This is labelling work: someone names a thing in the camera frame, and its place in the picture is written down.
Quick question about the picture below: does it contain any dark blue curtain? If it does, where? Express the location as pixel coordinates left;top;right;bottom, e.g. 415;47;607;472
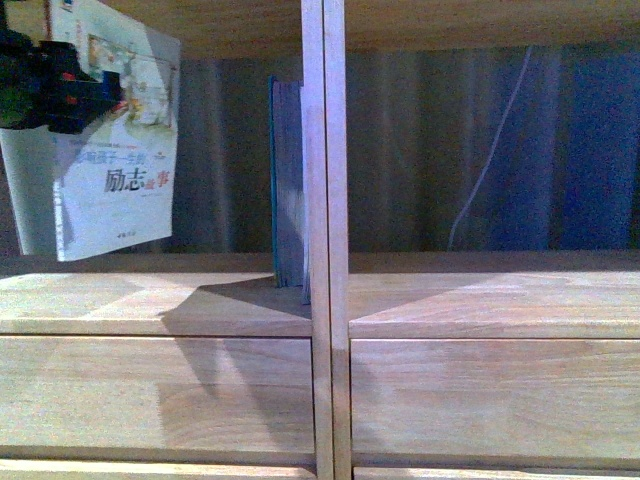
166;42;639;253

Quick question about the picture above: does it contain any light wooden bookshelf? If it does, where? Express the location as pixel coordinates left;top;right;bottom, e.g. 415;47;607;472
1;1;639;479

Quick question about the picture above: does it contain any white paperback book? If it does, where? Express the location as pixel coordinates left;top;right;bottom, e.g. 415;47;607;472
1;1;181;262

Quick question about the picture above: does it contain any thin grey hanging cable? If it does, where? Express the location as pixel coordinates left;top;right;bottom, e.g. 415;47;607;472
447;46;533;251

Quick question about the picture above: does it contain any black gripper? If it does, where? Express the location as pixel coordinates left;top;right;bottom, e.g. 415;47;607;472
1;29;124;134

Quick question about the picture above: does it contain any teal upright book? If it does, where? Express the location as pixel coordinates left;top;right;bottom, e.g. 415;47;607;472
269;76;311;305

